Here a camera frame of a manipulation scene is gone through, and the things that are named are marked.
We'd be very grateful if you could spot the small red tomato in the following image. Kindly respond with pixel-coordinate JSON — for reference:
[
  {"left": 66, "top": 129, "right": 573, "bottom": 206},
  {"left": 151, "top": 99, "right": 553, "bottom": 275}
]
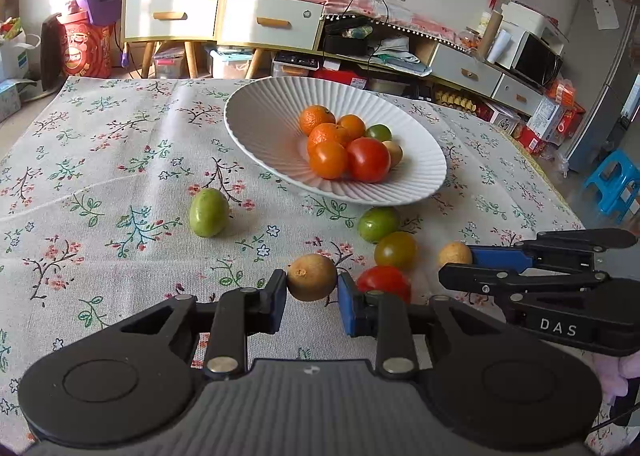
[{"left": 356, "top": 266, "right": 411, "bottom": 303}]

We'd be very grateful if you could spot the olive green tomato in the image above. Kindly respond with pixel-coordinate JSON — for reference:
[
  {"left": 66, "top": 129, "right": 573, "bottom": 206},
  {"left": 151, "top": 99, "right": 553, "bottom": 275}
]
[{"left": 374, "top": 231, "right": 419, "bottom": 271}]

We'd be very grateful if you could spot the brown longan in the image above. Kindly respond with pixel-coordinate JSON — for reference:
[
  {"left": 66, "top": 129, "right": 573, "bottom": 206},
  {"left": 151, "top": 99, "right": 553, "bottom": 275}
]
[{"left": 437, "top": 242, "right": 473, "bottom": 268}]

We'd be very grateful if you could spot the brown kiwi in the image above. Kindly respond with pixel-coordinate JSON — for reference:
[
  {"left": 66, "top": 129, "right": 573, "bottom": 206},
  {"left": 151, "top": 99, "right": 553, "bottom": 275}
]
[{"left": 288, "top": 254, "right": 337, "bottom": 302}]

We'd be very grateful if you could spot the green lime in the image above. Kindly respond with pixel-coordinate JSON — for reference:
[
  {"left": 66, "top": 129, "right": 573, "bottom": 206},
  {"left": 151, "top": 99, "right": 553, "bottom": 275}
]
[{"left": 357, "top": 207, "right": 400, "bottom": 244}]

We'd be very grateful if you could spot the pale green oval fruit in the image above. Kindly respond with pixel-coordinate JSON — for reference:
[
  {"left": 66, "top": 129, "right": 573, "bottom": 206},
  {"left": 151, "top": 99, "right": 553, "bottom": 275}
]
[{"left": 189, "top": 188, "right": 230, "bottom": 238}]

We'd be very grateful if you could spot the large red tomato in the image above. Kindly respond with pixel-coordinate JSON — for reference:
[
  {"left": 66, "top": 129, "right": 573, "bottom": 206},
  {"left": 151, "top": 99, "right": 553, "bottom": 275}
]
[{"left": 346, "top": 138, "right": 390, "bottom": 183}]

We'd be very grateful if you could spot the pale yellow longan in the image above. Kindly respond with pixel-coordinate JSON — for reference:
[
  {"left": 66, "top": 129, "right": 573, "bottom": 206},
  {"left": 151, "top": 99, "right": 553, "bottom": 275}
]
[{"left": 383, "top": 141, "right": 404, "bottom": 169}]

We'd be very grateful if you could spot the orange tomato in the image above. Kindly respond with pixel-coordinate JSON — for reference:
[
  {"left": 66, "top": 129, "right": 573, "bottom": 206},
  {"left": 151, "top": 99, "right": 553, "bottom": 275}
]
[
  {"left": 309, "top": 142, "right": 348, "bottom": 180},
  {"left": 337, "top": 115, "right": 367, "bottom": 141}
]

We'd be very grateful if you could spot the green tomato front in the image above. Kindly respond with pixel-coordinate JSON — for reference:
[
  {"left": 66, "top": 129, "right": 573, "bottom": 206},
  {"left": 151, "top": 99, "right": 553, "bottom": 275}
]
[{"left": 366, "top": 124, "right": 393, "bottom": 142}]

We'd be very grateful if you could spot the mandarin orange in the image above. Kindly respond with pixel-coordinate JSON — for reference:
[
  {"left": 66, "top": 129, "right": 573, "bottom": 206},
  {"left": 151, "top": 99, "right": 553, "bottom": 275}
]
[
  {"left": 307, "top": 124, "right": 350, "bottom": 153},
  {"left": 298, "top": 105, "right": 335, "bottom": 136}
]

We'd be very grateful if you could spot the blue plastic stool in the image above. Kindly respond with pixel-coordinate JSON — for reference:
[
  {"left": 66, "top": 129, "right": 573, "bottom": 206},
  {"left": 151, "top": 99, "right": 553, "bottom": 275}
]
[{"left": 582, "top": 150, "right": 639, "bottom": 224}]

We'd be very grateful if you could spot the floral tablecloth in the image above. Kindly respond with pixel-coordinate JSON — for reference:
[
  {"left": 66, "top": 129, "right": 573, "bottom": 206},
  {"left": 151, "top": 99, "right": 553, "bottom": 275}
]
[{"left": 1, "top": 78, "right": 582, "bottom": 451}]

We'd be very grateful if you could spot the microwave oven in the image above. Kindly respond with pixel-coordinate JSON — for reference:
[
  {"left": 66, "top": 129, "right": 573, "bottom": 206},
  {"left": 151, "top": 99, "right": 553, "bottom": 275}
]
[{"left": 496, "top": 20, "right": 567, "bottom": 88}]

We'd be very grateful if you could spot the grey refrigerator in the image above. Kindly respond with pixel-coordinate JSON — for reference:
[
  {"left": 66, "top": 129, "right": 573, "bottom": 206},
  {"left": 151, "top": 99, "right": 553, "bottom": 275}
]
[{"left": 560, "top": 0, "right": 639, "bottom": 172}]

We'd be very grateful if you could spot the white ribbed plate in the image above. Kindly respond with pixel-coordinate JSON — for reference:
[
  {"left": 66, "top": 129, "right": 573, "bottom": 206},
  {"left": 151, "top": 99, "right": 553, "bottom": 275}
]
[{"left": 224, "top": 77, "right": 447, "bottom": 206}]

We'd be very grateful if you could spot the red storage box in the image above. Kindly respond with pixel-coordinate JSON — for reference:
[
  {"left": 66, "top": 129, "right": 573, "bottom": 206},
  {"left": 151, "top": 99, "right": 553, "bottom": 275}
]
[{"left": 312, "top": 68, "right": 367, "bottom": 90}]

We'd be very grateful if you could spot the white drawer cabinet right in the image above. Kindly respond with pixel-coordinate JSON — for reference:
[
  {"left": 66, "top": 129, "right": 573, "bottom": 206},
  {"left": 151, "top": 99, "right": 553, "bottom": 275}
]
[{"left": 214, "top": 0, "right": 322, "bottom": 79}]

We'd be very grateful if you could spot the red printed barrel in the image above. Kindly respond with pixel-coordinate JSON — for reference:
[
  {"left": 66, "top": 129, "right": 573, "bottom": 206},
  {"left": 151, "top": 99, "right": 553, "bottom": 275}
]
[{"left": 58, "top": 10, "right": 112, "bottom": 79}]

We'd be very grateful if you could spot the pink cloth runner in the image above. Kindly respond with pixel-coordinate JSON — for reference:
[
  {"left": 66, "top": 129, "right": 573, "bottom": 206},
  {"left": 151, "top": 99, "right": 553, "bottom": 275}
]
[{"left": 303, "top": 0, "right": 457, "bottom": 44}]

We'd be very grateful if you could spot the black speaker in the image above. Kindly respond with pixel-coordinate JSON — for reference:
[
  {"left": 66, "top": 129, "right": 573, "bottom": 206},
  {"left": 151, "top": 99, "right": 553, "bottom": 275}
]
[{"left": 40, "top": 14, "right": 63, "bottom": 91}]

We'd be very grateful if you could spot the white cardboard box of items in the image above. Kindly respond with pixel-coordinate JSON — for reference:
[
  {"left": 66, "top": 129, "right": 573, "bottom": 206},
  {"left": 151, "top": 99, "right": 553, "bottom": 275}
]
[{"left": 0, "top": 17, "right": 41, "bottom": 81}]

